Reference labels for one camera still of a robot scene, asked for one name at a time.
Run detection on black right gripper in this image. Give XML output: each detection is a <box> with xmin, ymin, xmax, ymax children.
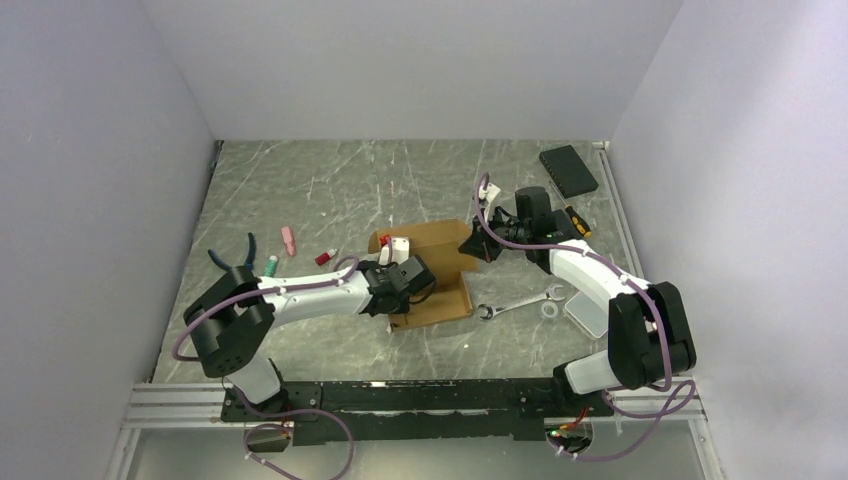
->
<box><xmin>458</xmin><ymin>206</ymin><xmax>530</xmax><ymax>264</ymax></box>

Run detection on brown cardboard paper box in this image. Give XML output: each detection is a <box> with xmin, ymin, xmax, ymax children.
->
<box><xmin>367</xmin><ymin>219</ymin><xmax>478</xmax><ymax>333</ymax></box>

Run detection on red small bottle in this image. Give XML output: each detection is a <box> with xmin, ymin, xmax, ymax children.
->
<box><xmin>314</xmin><ymin>249</ymin><xmax>337</xmax><ymax>266</ymax></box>

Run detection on pink tube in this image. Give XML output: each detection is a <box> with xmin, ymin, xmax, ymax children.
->
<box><xmin>280</xmin><ymin>226</ymin><xmax>297</xmax><ymax>257</ymax></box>

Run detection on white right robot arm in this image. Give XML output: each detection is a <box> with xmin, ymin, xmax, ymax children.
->
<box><xmin>459</xmin><ymin>177</ymin><xmax>697</xmax><ymax>415</ymax></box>

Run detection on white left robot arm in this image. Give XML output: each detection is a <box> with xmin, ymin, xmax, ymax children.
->
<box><xmin>171</xmin><ymin>255</ymin><xmax>437</xmax><ymax>420</ymax></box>

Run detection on black flat box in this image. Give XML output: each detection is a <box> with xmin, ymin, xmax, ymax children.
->
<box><xmin>539</xmin><ymin>145</ymin><xmax>599</xmax><ymax>199</ymax></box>

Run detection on silver combination wrench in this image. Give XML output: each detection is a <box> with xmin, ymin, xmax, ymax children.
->
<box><xmin>475</xmin><ymin>283</ymin><xmax>566</xmax><ymax>321</ymax></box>

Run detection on clear tape roll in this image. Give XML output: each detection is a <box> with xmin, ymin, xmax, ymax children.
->
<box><xmin>540</xmin><ymin>301</ymin><xmax>560</xmax><ymax>319</ymax></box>

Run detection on yellow black screwdriver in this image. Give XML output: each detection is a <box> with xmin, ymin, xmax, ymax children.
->
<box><xmin>565</xmin><ymin>205</ymin><xmax>592</xmax><ymax>239</ymax></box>

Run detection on green white tube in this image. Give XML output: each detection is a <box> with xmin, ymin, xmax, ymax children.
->
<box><xmin>263</xmin><ymin>255</ymin><xmax>279</xmax><ymax>277</ymax></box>

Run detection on clear plastic lid case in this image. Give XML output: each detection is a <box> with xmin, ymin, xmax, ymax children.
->
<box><xmin>564</xmin><ymin>293</ymin><xmax>608</xmax><ymax>339</ymax></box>

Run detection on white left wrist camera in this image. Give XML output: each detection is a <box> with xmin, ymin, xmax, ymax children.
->
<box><xmin>378</xmin><ymin>235</ymin><xmax>411</xmax><ymax>266</ymax></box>

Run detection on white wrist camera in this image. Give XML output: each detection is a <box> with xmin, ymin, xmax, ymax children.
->
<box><xmin>378</xmin><ymin>235</ymin><xmax>411</xmax><ymax>266</ymax></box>
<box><xmin>478</xmin><ymin>183</ymin><xmax>501</xmax><ymax>223</ymax></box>

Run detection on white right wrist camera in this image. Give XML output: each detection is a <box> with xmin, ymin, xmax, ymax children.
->
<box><xmin>478</xmin><ymin>183</ymin><xmax>501</xmax><ymax>223</ymax></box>

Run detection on blue handled pliers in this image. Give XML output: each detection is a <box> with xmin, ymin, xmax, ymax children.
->
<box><xmin>206</xmin><ymin>232</ymin><xmax>257</xmax><ymax>271</ymax></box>

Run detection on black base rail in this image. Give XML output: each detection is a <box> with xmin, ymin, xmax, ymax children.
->
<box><xmin>220</xmin><ymin>377</ymin><xmax>612</xmax><ymax>446</ymax></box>

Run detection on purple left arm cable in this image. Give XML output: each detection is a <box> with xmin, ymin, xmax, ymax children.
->
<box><xmin>172</xmin><ymin>254</ymin><xmax>362</xmax><ymax>480</ymax></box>

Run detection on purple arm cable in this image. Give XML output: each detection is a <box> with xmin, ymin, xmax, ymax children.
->
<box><xmin>471</xmin><ymin>172</ymin><xmax>697</xmax><ymax>464</ymax></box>
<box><xmin>172</xmin><ymin>254</ymin><xmax>362</xmax><ymax>480</ymax></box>

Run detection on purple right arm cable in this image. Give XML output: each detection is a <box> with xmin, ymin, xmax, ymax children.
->
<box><xmin>471</xmin><ymin>172</ymin><xmax>697</xmax><ymax>464</ymax></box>

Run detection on aluminium frame rail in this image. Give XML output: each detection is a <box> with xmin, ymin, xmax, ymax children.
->
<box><xmin>105</xmin><ymin>374</ymin><xmax>720</xmax><ymax>480</ymax></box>

